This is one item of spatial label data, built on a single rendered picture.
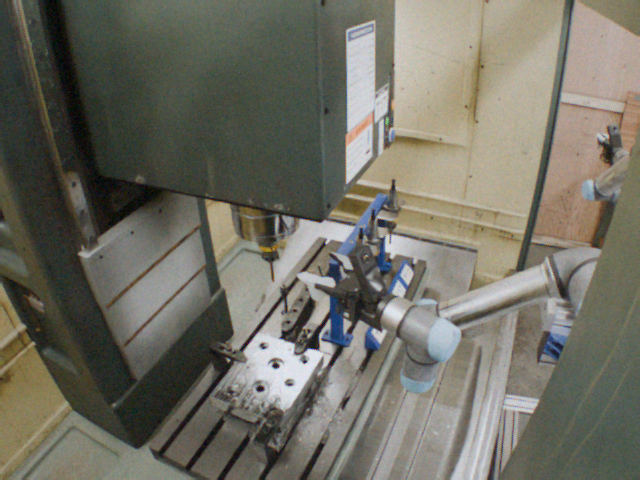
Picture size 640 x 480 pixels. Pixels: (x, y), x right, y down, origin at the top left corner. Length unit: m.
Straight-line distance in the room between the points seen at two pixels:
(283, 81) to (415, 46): 1.13
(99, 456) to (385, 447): 1.05
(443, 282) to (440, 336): 1.21
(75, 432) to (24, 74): 1.36
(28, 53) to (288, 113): 0.63
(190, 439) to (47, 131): 0.92
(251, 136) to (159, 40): 0.27
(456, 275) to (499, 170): 0.50
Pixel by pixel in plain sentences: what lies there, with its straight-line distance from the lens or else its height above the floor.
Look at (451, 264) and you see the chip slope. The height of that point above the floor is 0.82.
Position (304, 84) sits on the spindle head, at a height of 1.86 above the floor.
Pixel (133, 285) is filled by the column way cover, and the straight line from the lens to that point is 1.41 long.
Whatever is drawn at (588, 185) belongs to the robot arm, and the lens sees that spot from 1.78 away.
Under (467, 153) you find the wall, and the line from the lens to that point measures 1.95.
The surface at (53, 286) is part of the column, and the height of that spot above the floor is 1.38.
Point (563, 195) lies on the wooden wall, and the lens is 3.79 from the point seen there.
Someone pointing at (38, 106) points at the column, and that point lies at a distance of 1.15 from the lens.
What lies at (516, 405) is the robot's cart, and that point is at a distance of 2.38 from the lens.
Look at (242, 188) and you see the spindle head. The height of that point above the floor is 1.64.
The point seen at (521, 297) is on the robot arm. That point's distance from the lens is 0.99.
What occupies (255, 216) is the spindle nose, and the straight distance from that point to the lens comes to 1.01.
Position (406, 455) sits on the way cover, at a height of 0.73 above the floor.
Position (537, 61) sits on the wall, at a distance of 1.82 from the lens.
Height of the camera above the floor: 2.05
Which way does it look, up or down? 34 degrees down
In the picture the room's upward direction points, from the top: 2 degrees counter-clockwise
